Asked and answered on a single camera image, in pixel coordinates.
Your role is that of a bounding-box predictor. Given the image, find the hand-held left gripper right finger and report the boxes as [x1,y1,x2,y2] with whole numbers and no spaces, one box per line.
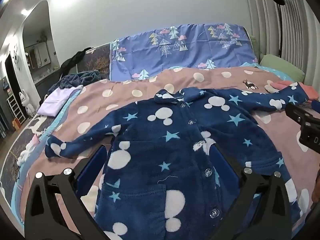
[210,145,293,240]

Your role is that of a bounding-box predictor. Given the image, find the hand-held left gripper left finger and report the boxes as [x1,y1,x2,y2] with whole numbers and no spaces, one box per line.
[25,145,110,240]

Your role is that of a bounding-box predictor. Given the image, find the blue fleece pajama top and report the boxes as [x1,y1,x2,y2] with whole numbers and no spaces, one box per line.
[45,81,310,240]

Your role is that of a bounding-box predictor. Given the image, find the pink folded clothes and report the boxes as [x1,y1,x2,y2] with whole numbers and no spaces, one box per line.
[271,80,320,103]

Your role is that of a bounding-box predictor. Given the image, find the cream folded cloth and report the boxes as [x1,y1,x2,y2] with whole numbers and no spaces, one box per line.
[264,80,280,93]

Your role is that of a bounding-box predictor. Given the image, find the pink polka-dot blanket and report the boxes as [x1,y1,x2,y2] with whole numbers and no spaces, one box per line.
[19,66,320,240]

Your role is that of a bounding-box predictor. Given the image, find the green pillow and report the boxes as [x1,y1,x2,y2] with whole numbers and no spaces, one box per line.
[259,54,305,83]

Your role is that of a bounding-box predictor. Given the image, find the lavender folded cloth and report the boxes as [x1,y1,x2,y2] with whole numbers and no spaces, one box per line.
[37,85,84,117]

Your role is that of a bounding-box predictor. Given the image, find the dark grey fleece cloth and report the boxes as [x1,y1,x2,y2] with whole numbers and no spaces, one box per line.
[47,69,105,93]

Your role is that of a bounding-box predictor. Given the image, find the white cat figurine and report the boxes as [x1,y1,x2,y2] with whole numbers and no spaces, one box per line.
[19,89,37,117]

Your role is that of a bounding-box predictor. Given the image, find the white rack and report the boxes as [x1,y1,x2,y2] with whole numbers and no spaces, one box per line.
[6,95,25,125]

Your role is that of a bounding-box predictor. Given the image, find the white curtain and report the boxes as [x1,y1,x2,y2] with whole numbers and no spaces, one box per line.
[244,0,320,85]

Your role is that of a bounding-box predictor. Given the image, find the printed headboard panel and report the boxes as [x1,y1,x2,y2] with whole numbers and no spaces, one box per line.
[76,44,112,80]

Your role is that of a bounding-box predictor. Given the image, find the black garment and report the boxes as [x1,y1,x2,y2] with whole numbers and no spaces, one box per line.
[60,47,94,73]

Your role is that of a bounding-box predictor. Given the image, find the purple tree-print sheet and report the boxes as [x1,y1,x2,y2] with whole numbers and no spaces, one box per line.
[109,23,259,82]

